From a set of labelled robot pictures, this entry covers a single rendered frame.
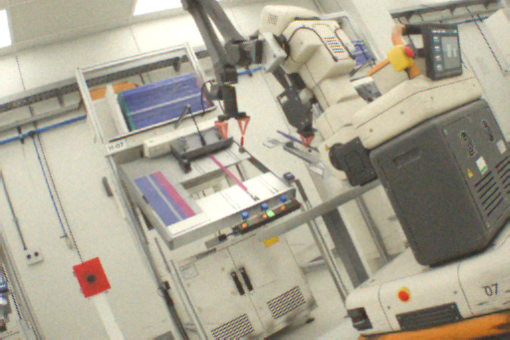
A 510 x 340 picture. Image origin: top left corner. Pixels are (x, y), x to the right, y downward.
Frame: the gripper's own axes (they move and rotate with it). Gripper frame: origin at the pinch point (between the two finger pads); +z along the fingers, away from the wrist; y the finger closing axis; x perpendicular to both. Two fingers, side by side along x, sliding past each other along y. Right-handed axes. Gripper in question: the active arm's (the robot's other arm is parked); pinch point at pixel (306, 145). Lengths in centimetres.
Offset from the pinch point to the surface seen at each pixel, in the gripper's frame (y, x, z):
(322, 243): 23, 38, 34
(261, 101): -116, -190, 54
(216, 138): 34, -38, 0
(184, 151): 55, -37, 1
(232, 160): 34.0, -22.6, 7.1
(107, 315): 129, 14, 40
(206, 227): 75, 15, 13
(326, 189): 1.4, 18.2, 19.5
